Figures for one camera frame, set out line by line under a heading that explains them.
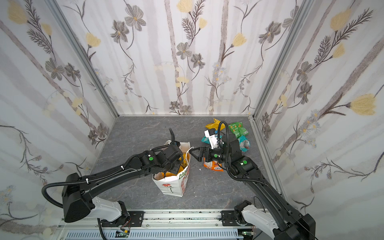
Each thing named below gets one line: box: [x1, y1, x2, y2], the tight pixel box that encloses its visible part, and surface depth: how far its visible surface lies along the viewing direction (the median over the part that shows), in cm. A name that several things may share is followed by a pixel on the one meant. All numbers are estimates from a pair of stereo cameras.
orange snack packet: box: [203, 157, 224, 172], surface depth 92 cm
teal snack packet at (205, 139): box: [201, 135, 211, 145], surface depth 103 cm
